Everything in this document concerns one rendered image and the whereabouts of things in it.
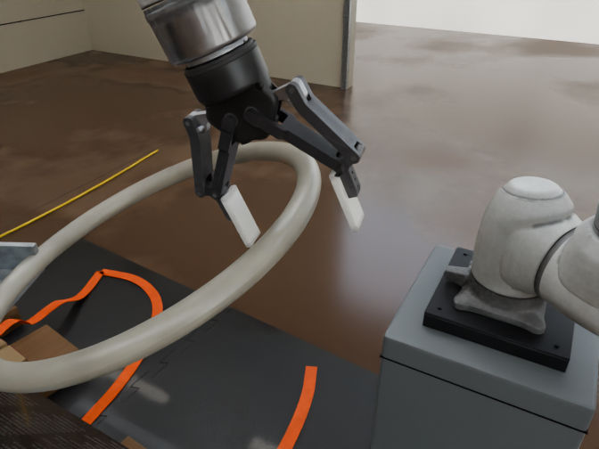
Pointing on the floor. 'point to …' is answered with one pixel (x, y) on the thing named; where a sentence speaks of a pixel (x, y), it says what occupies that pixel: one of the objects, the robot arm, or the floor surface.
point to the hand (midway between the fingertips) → (299, 224)
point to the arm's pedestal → (475, 386)
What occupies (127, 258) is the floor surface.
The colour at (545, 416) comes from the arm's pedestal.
